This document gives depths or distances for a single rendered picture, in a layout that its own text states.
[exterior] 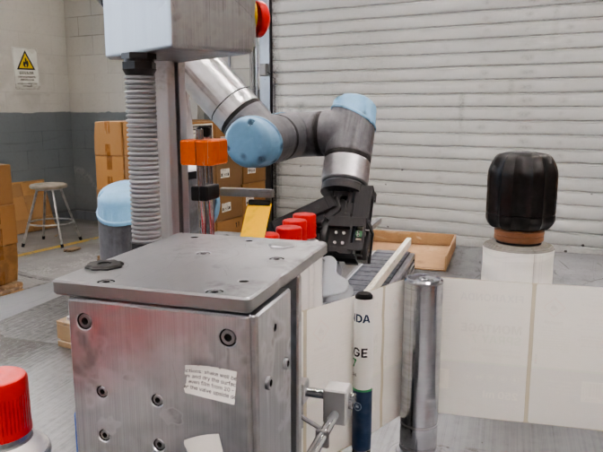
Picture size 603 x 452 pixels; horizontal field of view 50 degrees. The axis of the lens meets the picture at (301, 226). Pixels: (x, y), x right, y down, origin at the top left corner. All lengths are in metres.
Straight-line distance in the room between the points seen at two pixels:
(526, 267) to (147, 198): 0.44
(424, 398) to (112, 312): 0.40
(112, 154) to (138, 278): 4.58
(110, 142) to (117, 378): 4.59
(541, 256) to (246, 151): 0.42
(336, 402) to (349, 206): 0.52
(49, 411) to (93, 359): 0.61
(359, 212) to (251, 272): 0.65
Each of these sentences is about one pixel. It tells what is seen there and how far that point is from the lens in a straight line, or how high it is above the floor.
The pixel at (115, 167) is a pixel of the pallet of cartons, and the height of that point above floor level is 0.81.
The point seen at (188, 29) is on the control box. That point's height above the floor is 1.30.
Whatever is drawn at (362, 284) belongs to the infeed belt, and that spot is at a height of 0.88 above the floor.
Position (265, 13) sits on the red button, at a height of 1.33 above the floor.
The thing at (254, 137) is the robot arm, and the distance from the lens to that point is 0.93.
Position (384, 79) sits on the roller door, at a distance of 5.37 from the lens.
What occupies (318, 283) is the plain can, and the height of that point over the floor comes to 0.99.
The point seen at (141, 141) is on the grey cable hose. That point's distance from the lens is 0.68.
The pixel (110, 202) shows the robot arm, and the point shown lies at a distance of 1.08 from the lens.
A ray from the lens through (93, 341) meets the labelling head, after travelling 0.35.
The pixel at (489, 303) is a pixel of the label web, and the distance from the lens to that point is 0.67.
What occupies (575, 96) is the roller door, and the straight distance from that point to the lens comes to 5.01.
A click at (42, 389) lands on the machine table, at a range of 1.03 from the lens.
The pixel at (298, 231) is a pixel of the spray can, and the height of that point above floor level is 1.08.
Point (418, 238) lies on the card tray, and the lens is 1.95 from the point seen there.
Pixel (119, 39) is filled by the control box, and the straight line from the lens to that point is 0.75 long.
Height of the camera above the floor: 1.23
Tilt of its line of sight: 10 degrees down
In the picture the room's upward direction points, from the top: straight up
